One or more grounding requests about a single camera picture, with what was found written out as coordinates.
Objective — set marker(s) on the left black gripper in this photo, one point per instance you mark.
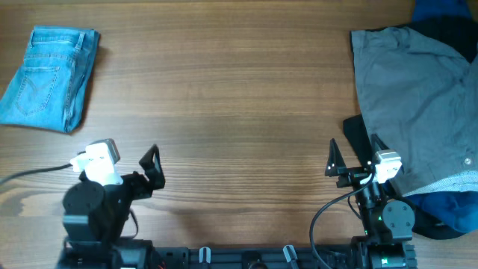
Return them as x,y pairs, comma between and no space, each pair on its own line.
141,179

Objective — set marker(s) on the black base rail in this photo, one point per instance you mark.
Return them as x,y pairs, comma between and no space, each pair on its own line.
246,258

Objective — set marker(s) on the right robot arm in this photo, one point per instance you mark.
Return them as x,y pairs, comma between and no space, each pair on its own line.
387,222

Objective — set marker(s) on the black garment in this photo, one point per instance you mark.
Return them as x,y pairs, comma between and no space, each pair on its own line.
356,133

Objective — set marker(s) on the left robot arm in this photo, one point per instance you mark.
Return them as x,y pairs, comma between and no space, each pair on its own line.
97,208

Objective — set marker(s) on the grey button shirt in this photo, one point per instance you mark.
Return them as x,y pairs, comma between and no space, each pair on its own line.
419,96

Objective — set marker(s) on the dark blue garment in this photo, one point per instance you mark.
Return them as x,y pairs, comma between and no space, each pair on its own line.
449,22

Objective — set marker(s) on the light blue denim jeans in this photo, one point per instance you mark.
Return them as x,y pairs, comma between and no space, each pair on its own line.
48,90

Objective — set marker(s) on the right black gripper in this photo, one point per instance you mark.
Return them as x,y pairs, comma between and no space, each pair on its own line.
355,173

